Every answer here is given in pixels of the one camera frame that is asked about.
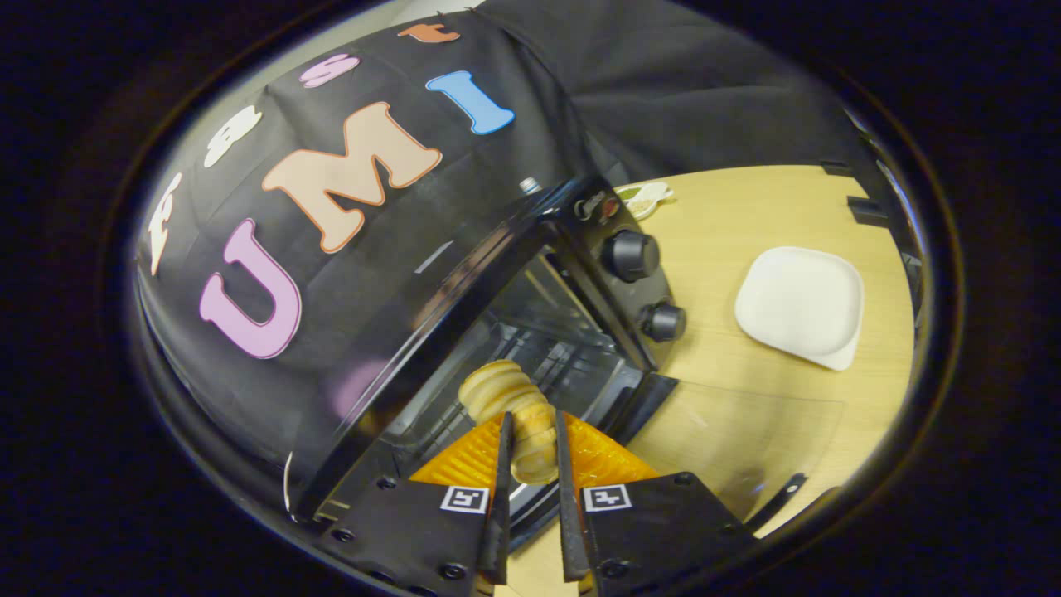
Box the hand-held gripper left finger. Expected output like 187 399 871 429
317 412 515 597

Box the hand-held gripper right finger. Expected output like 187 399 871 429
554 410 759 597

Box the beige ridged bread roll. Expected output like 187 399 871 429
458 359 558 486

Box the black toaster oven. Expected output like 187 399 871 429
286 174 846 533

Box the white square plate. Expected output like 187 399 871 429
734 246 865 371

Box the white compartment condiment dish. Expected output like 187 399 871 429
613 182 674 221

